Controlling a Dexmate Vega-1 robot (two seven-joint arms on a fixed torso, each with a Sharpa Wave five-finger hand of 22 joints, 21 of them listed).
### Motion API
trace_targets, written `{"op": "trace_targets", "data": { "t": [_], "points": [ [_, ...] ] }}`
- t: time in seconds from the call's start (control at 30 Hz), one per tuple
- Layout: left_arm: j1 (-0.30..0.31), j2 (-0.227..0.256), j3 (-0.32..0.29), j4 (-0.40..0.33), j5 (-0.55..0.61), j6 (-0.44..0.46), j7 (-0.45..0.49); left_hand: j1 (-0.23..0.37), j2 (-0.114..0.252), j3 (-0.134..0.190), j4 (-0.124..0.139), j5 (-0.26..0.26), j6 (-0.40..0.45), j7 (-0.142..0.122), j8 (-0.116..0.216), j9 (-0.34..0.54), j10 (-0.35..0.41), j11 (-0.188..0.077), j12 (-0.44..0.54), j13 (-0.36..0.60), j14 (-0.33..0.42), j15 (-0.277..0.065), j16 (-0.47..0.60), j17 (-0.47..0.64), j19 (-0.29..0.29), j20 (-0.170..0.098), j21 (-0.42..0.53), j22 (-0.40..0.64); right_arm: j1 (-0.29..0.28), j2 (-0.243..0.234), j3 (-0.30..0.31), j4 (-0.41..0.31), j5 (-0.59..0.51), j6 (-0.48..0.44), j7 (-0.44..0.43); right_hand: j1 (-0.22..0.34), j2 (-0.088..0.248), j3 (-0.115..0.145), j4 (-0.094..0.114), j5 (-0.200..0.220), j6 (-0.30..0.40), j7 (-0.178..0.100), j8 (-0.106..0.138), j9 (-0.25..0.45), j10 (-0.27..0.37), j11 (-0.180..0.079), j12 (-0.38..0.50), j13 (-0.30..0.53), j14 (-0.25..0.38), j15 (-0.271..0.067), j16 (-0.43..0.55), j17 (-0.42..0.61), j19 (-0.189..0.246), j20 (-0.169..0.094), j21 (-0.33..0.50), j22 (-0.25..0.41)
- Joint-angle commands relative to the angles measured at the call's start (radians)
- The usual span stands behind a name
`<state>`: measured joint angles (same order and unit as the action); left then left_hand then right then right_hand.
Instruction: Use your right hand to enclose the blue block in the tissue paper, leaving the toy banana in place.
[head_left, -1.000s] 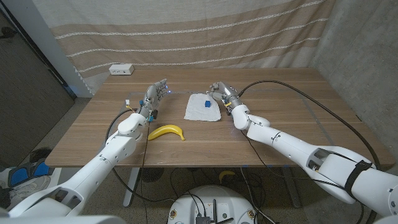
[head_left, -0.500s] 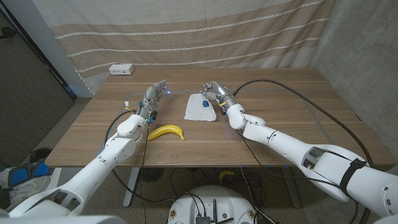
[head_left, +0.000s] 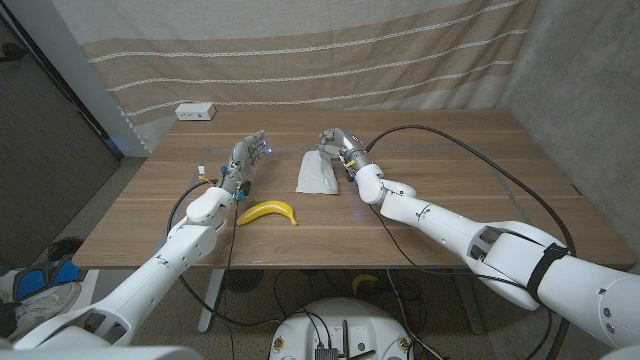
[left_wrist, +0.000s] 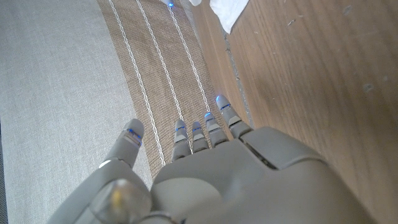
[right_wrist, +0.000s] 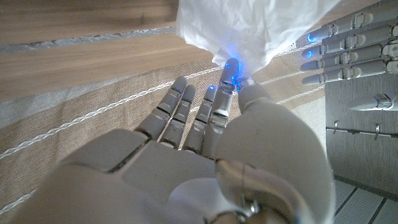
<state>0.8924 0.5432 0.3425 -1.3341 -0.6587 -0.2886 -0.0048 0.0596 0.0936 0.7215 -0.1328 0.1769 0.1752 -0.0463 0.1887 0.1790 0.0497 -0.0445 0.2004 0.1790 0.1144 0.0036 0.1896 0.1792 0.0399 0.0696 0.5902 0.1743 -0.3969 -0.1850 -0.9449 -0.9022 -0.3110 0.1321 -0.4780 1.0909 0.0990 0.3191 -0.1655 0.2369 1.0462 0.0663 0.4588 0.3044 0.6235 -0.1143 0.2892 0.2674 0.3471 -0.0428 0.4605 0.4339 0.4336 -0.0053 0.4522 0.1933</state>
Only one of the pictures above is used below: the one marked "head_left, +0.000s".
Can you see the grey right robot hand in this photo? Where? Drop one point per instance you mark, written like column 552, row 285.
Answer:
column 347, row 147

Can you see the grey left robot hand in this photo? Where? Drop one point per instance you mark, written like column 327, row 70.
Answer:
column 240, row 162

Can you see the white cloth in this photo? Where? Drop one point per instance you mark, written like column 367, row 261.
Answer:
column 316, row 175

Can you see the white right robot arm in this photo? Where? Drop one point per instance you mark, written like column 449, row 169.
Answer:
column 450, row 225

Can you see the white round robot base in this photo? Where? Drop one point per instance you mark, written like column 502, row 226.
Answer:
column 350, row 320

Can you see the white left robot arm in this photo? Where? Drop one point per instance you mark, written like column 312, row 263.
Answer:
column 150, row 270

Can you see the yellow toy banana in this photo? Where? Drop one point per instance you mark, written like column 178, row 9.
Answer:
column 265, row 209

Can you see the yellow banana under table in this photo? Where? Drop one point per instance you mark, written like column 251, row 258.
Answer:
column 362, row 280

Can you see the white power strip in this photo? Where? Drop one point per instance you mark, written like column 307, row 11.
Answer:
column 195, row 111

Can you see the beige striped curtain backdrop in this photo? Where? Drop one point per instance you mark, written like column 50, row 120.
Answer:
column 300, row 60

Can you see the black round floor fan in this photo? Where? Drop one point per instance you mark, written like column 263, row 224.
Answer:
column 243, row 281

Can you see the white table leg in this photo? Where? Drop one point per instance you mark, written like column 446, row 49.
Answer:
column 210, row 305

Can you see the dark round floor object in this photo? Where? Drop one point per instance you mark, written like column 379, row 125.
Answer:
column 65, row 248

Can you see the grey table leg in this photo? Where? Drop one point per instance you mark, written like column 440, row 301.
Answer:
column 470, row 305

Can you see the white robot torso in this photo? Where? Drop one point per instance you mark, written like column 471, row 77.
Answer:
column 100, row 354

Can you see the blue black foot pedal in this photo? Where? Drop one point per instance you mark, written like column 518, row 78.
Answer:
column 31, row 282

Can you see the white sneaker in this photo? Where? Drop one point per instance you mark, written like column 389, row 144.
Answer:
column 45, row 305

